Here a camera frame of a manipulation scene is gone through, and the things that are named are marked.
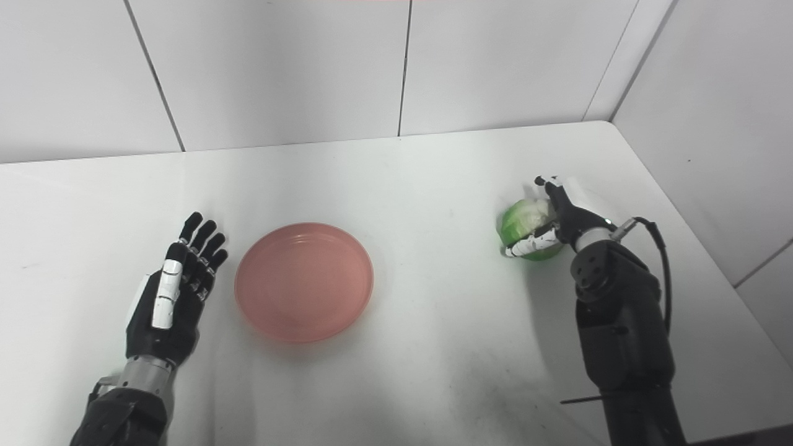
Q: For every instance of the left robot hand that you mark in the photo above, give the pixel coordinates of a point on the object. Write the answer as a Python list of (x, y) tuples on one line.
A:
[(176, 297)]

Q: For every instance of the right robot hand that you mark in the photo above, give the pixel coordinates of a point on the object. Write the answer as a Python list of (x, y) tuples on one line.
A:
[(560, 217)]

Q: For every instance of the green white cabbage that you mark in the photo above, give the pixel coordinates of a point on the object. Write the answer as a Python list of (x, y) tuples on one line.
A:
[(526, 224)]

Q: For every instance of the pink plate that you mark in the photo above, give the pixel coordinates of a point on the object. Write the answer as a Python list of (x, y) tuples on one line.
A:
[(303, 282)]

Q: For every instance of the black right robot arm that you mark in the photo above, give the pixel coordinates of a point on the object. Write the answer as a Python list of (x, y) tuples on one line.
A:
[(626, 328)]

